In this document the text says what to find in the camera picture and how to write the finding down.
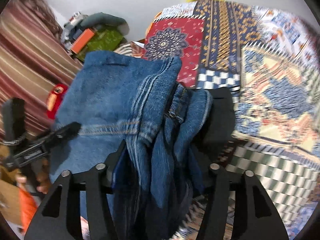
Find striped curtain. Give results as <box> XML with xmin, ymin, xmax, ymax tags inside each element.
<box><xmin>0</xmin><ymin>0</ymin><xmax>84</xmax><ymax>140</ymax></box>

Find patterned patchwork quilt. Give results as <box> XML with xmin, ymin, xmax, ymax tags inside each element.
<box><xmin>114</xmin><ymin>1</ymin><xmax>320</xmax><ymax>240</ymax></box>

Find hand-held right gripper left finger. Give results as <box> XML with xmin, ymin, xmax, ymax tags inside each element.
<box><xmin>24</xmin><ymin>140</ymin><xmax>128</xmax><ymax>240</ymax></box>

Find blue denim jeans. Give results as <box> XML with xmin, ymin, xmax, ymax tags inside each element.
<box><xmin>49</xmin><ymin>50</ymin><xmax>213</xmax><ymax>240</ymax></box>

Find grey device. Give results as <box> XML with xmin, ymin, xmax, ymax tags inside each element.
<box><xmin>62</xmin><ymin>12</ymin><xmax>87</xmax><ymax>42</ymax></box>

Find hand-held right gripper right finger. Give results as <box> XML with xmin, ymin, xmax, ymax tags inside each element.
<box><xmin>191</xmin><ymin>146</ymin><xmax>289</xmax><ymax>240</ymax></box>

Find red orange-labelled pouch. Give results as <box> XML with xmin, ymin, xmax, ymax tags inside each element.
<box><xmin>46</xmin><ymin>82</ymin><xmax>68</xmax><ymax>119</ymax></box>

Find cardboard box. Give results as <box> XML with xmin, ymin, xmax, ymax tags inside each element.
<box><xmin>0</xmin><ymin>144</ymin><xmax>23</xmax><ymax>227</ymax></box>

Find grey-green rolled cloth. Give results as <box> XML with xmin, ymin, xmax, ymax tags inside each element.
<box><xmin>80</xmin><ymin>12</ymin><xmax>129</xmax><ymax>34</ymax></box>

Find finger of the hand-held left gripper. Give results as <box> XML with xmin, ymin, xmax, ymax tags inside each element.
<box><xmin>46</xmin><ymin>121</ymin><xmax>82</xmax><ymax>142</ymax></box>

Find orange cloth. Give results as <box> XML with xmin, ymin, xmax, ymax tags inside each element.
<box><xmin>18</xmin><ymin>184</ymin><xmax>38</xmax><ymax>233</ymax></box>

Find green patterned bag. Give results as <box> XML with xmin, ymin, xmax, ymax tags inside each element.
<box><xmin>86</xmin><ymin>29</ymin><xmax>125</xmax><ymax>53</ymax></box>

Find person's left hand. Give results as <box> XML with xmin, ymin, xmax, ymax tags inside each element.
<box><xmin>15</xmin><ymin>158</ymin><xmax>51</xmax><ymax>194</ymax></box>

